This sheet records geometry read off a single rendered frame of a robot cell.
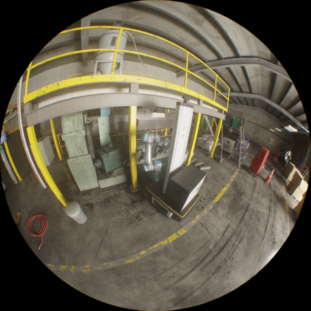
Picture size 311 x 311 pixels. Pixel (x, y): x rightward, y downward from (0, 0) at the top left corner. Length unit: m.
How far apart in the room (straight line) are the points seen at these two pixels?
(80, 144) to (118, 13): 4.32
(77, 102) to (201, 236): 2.76
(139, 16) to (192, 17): 1.71
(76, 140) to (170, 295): 2.89
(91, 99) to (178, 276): 2.70
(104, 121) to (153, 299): 3.39
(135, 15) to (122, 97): 3.69
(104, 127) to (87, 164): 0.94
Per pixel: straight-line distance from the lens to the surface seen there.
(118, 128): 2.46
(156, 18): 4.63
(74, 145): 2.05
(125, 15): 4.55
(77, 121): 1.93
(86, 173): 2.26
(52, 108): 1.62
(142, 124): 2.66
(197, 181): 1.40
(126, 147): 2.14
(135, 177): 2.00
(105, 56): 2.48
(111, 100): 1.47
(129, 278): 1.75
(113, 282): 1.82
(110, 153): 1.91
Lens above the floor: 1.70
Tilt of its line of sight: 29 degrees down
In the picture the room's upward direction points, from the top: 5 degrees clockwise
